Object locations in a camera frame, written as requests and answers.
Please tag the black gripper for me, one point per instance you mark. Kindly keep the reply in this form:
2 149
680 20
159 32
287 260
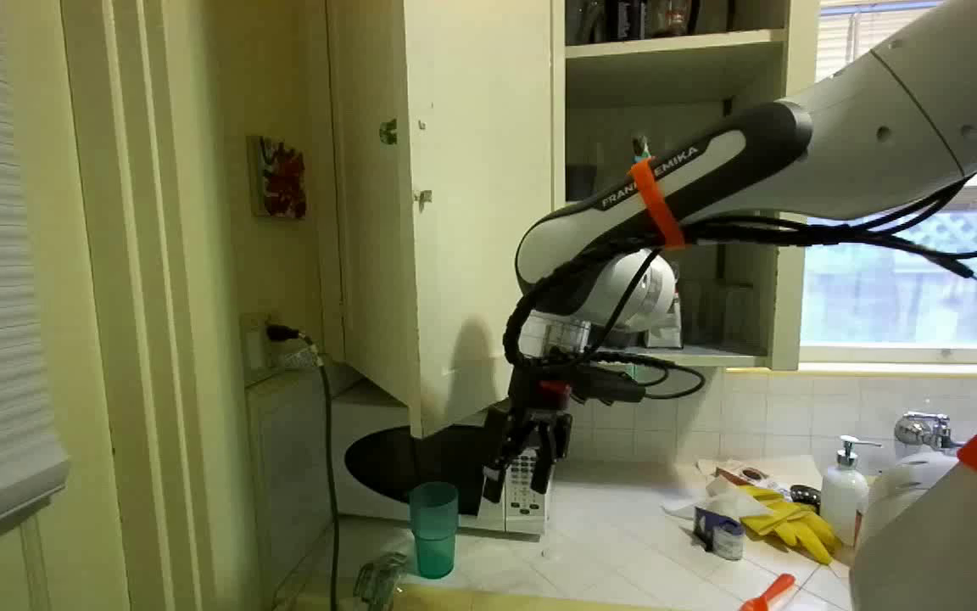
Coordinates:
536 412

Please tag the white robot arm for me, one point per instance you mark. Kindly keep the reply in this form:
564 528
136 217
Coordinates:
843 162

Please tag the teal plastic cup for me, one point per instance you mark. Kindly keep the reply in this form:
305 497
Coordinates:
435 528

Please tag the white microwave oven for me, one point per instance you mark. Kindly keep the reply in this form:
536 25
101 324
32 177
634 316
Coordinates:
382 463

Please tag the yellow rubber gloves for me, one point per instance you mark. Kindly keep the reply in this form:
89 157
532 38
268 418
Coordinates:
791 524

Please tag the orange plastic spoon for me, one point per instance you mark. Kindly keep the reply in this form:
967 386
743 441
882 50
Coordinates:
768 595

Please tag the white soap pump bottle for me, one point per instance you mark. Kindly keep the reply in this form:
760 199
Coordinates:
845 495

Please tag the chrome faucet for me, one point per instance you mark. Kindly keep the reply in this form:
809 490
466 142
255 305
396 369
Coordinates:
920 429

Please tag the white wall cabinet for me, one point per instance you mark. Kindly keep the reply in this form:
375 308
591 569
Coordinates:
445 125

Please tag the red wall picture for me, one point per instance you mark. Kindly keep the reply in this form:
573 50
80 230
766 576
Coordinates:
280 182

